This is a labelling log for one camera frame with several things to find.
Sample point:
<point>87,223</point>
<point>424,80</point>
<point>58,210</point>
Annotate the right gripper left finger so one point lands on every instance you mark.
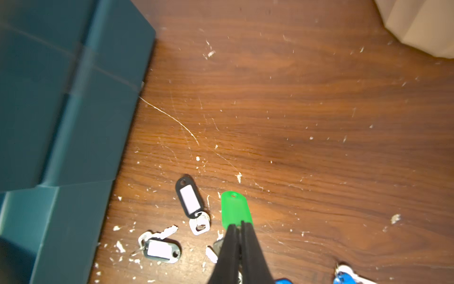
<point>227,267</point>

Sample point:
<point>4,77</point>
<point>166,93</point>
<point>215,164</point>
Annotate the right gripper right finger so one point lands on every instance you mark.
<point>254,266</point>

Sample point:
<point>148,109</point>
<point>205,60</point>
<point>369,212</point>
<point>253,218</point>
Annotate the keys with black tag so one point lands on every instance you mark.
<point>192,204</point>

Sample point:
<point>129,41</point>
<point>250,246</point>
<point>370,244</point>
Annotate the keys with green tag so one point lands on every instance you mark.
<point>234,210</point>

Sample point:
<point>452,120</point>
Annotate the teal bottom drawer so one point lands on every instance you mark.
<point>49,234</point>

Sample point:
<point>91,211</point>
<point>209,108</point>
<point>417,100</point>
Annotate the teal three-drawer cabinet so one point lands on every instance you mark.
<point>71,73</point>

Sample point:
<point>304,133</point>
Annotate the large white-flower potted plant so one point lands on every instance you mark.
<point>424,25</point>

